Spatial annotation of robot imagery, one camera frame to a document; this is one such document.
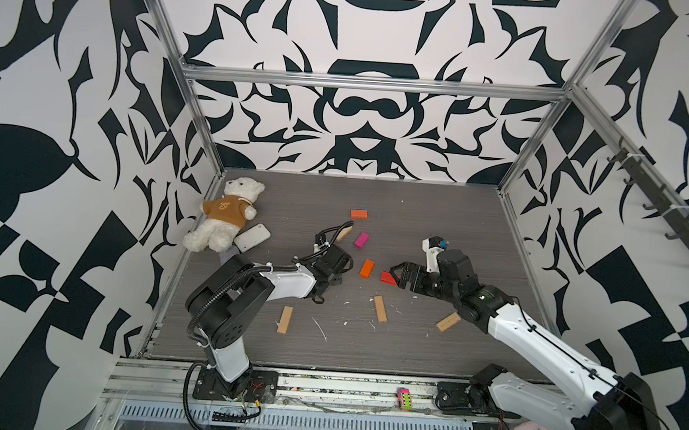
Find red block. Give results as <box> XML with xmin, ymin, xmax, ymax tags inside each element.
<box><xmin>380</xmin><ymin>272</ymin><xmax>397</xmax><ymax>286</ymax></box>

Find orange block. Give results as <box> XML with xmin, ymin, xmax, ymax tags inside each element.
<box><xmin>350</xmin><ymin>209</ymin><xmax>369</xmax><ymax>220</ymax></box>
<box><xmin>359</xmin><ymin>260</ymin><xmax>375</xmax><ymax>279</ymax></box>

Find natural wood block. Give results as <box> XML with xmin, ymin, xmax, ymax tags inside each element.
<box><xmin>373</xmin><ymin>295</ymin><xmax>387</xmax><ymax>323</ymax></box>
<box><xmin>436</xmin><ymin>312</ymin><xmax>461</xmax><ymax>333</ymax></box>
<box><xmin>277</xmin><ymin>306</ymin><xmax>294</xmax><ymax>335</ymax></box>
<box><xmin>336</xmin><ymin>226</ymin><xmax>353</xmax><ymax>242</ymax></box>

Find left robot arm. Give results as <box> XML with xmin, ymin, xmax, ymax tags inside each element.
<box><xmin>185</xmin><ymin>245</ymin><xmax>354</xmax><ymax>384</ymax></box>

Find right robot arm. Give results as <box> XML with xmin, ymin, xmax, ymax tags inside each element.
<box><xmin>391</xmin><ymin>245</ymin><xmax>662</xmax><ymax>430</ymax></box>

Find magenta block far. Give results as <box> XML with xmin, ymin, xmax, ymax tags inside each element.
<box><xmin>353</xmin><ymin>232</ymin><xmax>370</xmax><ymax>249</ymax></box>

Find white rectangular case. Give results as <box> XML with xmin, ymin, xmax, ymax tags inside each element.
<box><xmin>234</xmin><ymin>223</ymin><xmax>271</xmax><ymax>253</ymax></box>

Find white teddy bear brown shirt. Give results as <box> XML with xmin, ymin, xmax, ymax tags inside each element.
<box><xmin>183</xmin><ymin>177</ymin><xmax>266</xmax><ymax>253</ymax></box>

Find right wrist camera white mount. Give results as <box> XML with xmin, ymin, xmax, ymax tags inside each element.
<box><xmin>422</xmin><ymin>236</ymin><xmax>448</xmax><ymax>273</ymax></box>

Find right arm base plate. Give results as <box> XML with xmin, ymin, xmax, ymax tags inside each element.
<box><xmin>434</xmin><ymin>382</ymin><xmax>519</xmax><ymax>419</ymax></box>

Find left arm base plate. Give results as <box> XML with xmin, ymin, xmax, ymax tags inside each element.
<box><xmin>192</xmin><ymin>368</ymin><xmax>279</xmax><ymax>404</ymax></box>

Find white cable duct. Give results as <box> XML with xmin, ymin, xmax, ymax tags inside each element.
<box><xmin>120</xmin><ymin>400</ymin><xmax>473</xmax><ymax>430</ymax></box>

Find wall hook rail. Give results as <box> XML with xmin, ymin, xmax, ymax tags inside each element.
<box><xmin>599</xmin><ymin>134</ymin><xmax>689</xmax><ymax>276</ymax></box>

